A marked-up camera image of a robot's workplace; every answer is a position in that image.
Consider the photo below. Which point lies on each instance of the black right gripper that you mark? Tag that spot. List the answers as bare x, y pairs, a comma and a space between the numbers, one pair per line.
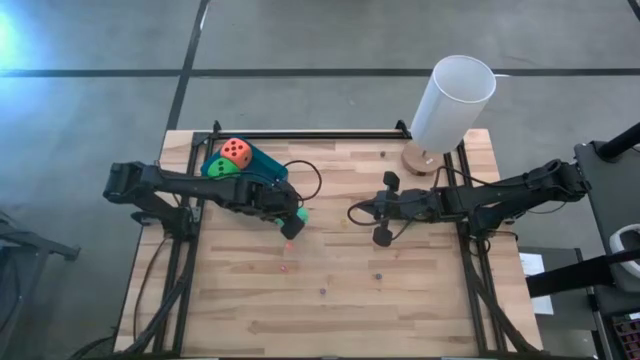
395, 212

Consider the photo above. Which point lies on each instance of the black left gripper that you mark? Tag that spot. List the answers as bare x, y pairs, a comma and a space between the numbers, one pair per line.
250, 197

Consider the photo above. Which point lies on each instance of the large teal foam die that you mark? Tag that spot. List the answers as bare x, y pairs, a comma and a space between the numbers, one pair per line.
302, 215

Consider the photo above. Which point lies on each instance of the small yellow die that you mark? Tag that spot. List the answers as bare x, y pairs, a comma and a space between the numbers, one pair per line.
344, 223

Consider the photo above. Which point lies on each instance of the large green foam die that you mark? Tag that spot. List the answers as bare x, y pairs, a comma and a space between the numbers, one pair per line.
222, 169

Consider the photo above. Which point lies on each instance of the large orange foam die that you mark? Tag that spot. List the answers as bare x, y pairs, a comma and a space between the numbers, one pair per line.
236, 152

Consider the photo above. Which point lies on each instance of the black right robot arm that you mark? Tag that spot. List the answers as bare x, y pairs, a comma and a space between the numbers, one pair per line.
500, 197

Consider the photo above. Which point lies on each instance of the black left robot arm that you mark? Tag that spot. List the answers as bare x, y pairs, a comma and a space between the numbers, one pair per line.
190, 187

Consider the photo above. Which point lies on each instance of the blue plastic bin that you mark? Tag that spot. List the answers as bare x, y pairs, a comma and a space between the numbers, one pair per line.
265, 167

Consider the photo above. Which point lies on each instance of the white paper sheet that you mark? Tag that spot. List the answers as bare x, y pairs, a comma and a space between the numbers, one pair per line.
530, 262

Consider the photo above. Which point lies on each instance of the black flat bar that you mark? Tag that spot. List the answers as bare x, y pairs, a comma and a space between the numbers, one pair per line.
565, 277

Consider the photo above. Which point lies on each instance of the black side cart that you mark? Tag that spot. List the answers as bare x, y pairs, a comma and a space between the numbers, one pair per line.
610, 190

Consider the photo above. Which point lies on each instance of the white round object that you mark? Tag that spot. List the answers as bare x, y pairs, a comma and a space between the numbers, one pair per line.
620, 240

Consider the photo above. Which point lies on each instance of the black floor stand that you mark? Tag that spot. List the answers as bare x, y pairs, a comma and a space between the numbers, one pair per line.
50, 246

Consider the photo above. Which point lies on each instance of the tray of coloured parts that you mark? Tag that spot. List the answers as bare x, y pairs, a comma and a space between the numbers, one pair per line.
627, 335

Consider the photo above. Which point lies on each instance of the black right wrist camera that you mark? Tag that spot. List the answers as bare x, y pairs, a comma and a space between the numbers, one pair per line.
412, 204

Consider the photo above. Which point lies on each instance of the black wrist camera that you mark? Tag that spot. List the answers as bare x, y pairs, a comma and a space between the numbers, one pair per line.
412, 204
270, 195

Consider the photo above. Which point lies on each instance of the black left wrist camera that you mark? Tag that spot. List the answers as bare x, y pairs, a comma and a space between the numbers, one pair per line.
270, 195

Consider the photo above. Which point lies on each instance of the black aluminium rig frame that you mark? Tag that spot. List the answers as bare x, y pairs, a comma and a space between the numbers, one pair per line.
300, 135

